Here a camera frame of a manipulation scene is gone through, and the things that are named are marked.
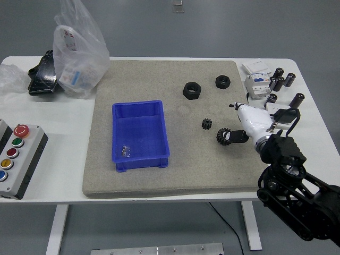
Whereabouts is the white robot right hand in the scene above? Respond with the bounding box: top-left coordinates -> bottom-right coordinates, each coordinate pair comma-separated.
224,101 -> 276,146

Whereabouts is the large black bevel gear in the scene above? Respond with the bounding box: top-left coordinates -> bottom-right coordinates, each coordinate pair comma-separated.
216,127 -> 232,147

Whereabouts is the small black hex nut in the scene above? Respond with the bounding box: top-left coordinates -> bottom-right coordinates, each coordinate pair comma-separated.
215,75 -> 231,89

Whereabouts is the large black hex nut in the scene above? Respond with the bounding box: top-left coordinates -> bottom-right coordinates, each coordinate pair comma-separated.
182,82 -> 202,100

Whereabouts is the blue plastic box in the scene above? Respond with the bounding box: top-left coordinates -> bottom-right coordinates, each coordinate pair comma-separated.
111,99 -> 171,173

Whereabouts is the grey push-button control box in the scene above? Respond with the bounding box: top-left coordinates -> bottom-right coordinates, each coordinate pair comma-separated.
0,124 -> 49,200

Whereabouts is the white socket plate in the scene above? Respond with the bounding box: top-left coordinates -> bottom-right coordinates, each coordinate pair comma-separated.
265,103 -> 293,131

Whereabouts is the white circuit breaker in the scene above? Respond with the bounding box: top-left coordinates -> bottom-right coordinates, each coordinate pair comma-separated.
244,73 -> 272,101

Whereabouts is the black power adapter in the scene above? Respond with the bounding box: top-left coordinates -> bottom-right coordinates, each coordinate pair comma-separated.
273,108 -> 298,124

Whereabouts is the grey-brown mat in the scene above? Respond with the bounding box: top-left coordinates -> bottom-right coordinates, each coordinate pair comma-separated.
82,59 -> 266,199

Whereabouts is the white table leg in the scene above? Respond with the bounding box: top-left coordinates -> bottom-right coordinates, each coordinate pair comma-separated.
240,201 -> 264,251
45,204 -> 69,255

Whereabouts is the clear floor marker square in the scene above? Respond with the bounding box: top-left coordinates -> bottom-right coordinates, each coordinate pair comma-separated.
171,0 -> 185,13

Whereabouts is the silver metal plate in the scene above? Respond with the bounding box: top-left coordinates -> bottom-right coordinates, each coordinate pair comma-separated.
90,243 -> 224,255

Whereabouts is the clear plastic bag with boxes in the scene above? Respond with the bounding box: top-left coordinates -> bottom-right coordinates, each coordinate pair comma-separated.
52,0 -> 111,99

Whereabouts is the black plastic machine part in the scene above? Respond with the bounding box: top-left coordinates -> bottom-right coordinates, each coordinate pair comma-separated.
28,49 -> 64,96

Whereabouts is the crumpled clear plastic wrap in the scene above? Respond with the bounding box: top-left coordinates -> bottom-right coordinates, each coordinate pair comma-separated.
0,63 -> 34,98

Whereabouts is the white wall switch plate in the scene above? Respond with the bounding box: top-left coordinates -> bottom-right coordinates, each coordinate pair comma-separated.
241,60 -> 272,77

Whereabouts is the black floor cable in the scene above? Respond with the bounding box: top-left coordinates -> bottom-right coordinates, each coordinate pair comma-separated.
208,201 -> 245,255

